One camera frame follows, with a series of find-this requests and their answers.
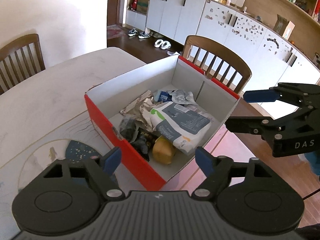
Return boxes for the yellow spotted toy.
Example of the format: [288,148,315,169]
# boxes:
[152,136,176,165]

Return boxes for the red white cardboard box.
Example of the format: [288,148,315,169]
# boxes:
[85,56,239,191]

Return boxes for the left sneaker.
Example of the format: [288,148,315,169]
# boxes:
[127,28,139,37]

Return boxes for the right sneaker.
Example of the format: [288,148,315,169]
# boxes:
[138,31,151,39]

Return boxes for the cardboard box on counter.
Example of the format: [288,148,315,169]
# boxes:
[273,15,295,40]

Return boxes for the sneaker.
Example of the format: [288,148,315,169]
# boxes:
[127,28,139,37]
[138,31,151,39]

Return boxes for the clear printed wrapper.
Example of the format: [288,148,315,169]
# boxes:
[167,89,196,105]

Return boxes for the wooden chair by wall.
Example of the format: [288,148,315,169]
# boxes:
[0,34,46,94]

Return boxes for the cardboard box in shelf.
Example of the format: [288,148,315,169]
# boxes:
[137,0,149,14]

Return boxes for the blue white snack packet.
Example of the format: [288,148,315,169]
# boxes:
[153,90,172,103]

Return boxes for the white wall cabinets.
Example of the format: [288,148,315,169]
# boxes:
[126,0,319,90]

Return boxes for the wooden chair by cabinets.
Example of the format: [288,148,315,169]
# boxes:
[182,35,252,95]

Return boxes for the white grey green pouch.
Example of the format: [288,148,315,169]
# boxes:
[151,102,212,155]

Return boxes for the black snack packet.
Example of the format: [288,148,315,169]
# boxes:
[119,114,158,162]

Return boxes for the blue patterned table mat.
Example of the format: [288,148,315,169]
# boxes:
[0,109,121,240]

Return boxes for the crumpled silver foil bag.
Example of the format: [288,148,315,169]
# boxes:
[120,90,160,132]

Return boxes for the white slippers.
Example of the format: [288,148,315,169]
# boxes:
[154,39,171,50]

